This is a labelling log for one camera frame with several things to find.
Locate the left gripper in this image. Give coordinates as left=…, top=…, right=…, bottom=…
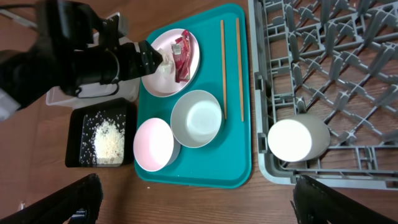
left=116, top=40, right=163, bottom=81

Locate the teal serving tray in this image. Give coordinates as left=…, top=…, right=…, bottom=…
left=134, top=3, right=252, bottom=189

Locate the pink bowl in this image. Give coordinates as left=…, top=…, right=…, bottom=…
left=133, top=118, right=181, bottom=172

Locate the white tissue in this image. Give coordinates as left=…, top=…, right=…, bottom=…
left=158, top=48, right=175, bottom=76

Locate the grey bowl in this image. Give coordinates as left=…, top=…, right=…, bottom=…
left=170, top=90, right=224, bottom=148

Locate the large white plate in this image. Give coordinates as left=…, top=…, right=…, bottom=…
left=142, top=29, right=200, bottom=98

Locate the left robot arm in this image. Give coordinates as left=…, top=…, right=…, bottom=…
left=1, top=1, right=163, bottom=121

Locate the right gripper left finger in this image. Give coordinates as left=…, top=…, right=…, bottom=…
left=1, top=174, right=103, bottom=224

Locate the white cup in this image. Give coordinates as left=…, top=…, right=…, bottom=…
left=267, top=114, right=331, bottom=162

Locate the clear plastic bin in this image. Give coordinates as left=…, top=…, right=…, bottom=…
left=46, top=12, right=141, bottom=109

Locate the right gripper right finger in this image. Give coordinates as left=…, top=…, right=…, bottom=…
left=291, top=175, right=397, bottom=224

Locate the red snack wrapper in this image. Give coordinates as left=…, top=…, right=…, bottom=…
left=172, top=30, right=192, bottom=83

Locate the grey dishwasher rack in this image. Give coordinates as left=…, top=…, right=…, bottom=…
left=248, top=0, right=397, bottom=190

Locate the rice pile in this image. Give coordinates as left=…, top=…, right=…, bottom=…
left=79, top=110, right=126, bottom=167

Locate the wooden chopstick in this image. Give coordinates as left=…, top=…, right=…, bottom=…
left=220, top=20, right=228, bottom=119
left=236, top=17, right=244, bottom=122

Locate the right wooden chopstick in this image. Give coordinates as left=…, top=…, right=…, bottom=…
left=236, top=17, right=244, bottom=122

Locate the left wooden chopstick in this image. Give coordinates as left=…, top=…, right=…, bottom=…
left=220, top=20, right=228, bottom=119

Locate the black plastic tray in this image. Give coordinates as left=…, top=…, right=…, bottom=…
left=65, top=98, right=137, bottom=167

